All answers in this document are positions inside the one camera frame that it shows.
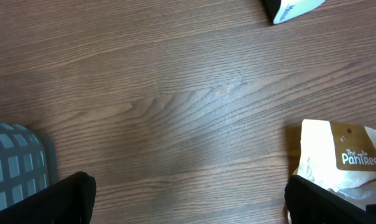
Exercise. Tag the brown snack packet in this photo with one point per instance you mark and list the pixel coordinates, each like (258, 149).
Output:
(340, 158)

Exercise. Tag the grey plastic shopping basket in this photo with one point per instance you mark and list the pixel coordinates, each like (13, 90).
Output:
(27, 163)

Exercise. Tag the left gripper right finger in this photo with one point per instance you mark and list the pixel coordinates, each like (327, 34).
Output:
(308, 203)

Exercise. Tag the white barcode scanner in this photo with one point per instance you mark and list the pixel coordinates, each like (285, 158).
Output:
(283, 10)

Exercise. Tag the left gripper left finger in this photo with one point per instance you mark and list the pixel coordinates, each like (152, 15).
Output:
(70, 200)

